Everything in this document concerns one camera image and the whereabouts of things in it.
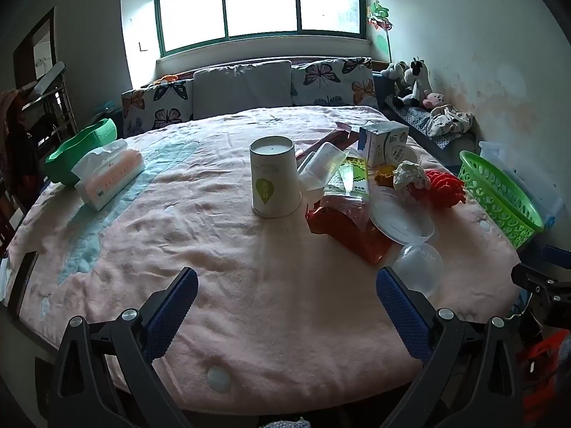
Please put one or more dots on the red honeycomb paper ornament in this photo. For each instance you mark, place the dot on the red honeycomb paper ornament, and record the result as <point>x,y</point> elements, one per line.
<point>446,187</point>

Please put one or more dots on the metal rack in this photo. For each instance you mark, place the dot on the metal rack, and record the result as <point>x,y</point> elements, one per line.
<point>58,98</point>

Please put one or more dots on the crumpled paper ball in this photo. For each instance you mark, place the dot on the crumpled paper ball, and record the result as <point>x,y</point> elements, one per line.
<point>407,174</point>

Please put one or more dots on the pink tissue pack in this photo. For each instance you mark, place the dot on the pink tissue pack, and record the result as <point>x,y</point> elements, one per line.
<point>109,174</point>

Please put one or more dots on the white paper cup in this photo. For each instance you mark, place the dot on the white paper cup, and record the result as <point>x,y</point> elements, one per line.
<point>274,178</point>

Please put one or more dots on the green plastic basket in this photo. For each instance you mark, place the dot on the green plastic basket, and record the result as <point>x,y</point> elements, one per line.
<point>504,196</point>

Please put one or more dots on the pink plush toy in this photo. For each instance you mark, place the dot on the pink plush toy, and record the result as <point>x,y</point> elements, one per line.
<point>432,100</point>

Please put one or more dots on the dark wooden door frame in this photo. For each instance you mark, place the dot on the dark wooden door frame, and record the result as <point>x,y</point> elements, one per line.
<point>20,53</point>

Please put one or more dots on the orange toy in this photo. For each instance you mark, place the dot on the orange toy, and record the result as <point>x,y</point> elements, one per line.
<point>168,79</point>

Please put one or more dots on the blue bench mat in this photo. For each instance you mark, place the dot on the blue bench mat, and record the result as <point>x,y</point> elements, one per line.
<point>415,116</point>

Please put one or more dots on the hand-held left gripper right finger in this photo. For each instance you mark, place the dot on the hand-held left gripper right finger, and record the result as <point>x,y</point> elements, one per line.
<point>401,307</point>

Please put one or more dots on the green plastic basin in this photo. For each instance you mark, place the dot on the green plastic basin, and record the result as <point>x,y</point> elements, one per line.
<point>71,151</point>

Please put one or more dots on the pink snack wrapper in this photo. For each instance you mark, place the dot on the pink snack wrapper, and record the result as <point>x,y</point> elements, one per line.
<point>332,136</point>

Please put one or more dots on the pink blanket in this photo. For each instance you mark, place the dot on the pink blanket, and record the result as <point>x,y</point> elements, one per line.
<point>223,276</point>

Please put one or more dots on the grey plush toy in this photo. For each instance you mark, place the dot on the grey plush toy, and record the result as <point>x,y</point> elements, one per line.
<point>395,71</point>

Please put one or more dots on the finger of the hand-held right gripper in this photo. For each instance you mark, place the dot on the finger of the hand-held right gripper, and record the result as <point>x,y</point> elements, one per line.
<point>546,287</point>
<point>556,258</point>

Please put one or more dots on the colourful pinwheel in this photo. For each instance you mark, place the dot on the colourful pinwheel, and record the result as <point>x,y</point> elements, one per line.
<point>378,15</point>

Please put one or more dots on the clear plastic storage box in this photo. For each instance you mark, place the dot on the clear plastic storage box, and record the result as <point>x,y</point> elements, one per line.
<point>531,178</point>

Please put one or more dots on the clear plastic cup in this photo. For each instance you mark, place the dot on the clear plastic cup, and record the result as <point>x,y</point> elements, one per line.
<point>319,165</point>
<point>419,267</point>

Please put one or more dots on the butterfly print cushion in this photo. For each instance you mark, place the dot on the butterfly print cushion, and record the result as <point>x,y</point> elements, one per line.
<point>330,80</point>
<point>160,107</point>

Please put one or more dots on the white and blue carton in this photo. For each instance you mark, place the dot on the white and blue carton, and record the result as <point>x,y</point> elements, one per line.
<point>383,142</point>

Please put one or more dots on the red plastic wrapper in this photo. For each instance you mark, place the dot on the red plastic wrapper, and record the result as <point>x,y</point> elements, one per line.
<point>352,232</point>

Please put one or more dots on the black and white plush cow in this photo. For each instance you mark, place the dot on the black and white plush cow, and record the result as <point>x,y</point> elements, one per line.
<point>419,78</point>

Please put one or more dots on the green framed window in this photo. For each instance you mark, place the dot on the green framed window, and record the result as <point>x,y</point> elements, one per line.
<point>261,4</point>

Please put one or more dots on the red plastic object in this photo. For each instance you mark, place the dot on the red plastic object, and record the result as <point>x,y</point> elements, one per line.
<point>544,356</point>

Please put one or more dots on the clear round plastic lid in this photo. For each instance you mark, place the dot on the clear round plastic lid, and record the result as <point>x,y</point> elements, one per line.
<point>401,218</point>

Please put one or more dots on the orange wrapper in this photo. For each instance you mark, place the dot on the orange wrapper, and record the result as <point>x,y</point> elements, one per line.
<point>384,176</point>

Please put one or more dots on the plastic bottle with green label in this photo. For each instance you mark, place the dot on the plastic bottle with green label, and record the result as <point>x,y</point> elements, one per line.
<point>350,180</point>

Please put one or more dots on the patterned cloth bundle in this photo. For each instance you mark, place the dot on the patterned cloth bundle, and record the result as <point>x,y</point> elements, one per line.
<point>448,120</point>

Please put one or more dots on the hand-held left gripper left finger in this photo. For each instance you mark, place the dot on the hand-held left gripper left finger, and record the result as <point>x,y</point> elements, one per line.
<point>174,312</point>

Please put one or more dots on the grey cushion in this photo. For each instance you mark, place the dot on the grey cushion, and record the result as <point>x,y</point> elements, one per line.
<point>241,89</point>

